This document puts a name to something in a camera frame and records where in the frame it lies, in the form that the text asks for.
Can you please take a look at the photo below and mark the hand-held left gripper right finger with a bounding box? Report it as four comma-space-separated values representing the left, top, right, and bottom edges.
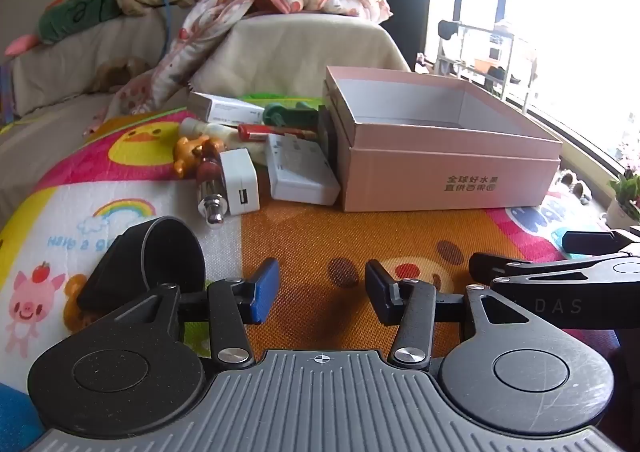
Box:
365, 260, 538, 367

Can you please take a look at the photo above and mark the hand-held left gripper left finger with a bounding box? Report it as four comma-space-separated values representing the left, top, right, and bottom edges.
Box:
97, 258, 281, 369

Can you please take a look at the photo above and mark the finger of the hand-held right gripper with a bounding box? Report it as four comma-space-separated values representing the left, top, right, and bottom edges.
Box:
469, 252, 640, 283
562, 228, 640, 253

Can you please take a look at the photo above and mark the white usb charger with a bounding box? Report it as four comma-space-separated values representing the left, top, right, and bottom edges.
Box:
218, 148, 261, 215

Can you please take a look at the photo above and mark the white printed box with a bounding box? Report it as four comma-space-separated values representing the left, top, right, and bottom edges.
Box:
265, 133, 342, 206

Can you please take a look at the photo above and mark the pink cardboard box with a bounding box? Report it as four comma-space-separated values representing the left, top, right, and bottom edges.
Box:
322, 64, 565, 213

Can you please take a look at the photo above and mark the brown bear figurine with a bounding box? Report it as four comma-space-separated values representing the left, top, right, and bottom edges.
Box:
173, 134, 226, 181

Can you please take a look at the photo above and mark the green plastic toy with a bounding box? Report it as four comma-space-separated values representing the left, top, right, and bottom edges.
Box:
262, 101, 326, 130

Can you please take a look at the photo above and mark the long white carton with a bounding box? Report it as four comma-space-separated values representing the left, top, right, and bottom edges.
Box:
188, 92, 266, 125

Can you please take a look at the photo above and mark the potted green plant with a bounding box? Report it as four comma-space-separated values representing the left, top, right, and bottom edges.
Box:
605, 167, 640, 225

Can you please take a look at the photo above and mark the colourful cartoon play mat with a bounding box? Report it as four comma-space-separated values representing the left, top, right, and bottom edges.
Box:
0, 94, 640, 452

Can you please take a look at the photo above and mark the red pen tube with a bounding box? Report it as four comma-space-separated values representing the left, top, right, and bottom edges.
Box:
237, 123, 318, 143

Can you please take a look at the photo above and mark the cream squeeze tube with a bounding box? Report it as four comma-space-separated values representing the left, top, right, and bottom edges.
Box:
179, 118, 268, 165

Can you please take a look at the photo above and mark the metal shelf rack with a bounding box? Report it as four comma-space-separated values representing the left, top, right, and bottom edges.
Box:
435, 19, 541, 98

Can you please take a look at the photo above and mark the beige covered sofa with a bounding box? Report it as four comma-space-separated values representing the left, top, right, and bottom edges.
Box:
0, 0, 411, 213

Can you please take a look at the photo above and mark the floral pink blanket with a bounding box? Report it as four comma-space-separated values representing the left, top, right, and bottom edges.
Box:
82, 0, 393, 135

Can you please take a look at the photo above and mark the blue foam object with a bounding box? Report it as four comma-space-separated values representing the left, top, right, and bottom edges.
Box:
0, 382, 43, 452

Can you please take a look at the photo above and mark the green plush toy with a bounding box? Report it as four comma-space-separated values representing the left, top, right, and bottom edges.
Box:
37, 0, 126, 45

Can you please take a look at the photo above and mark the pink plush toy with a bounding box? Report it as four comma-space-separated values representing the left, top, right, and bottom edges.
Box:
5, 34, 41, 57

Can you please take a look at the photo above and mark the black strap roll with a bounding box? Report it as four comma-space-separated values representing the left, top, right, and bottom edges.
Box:
77, 217, 207, 310

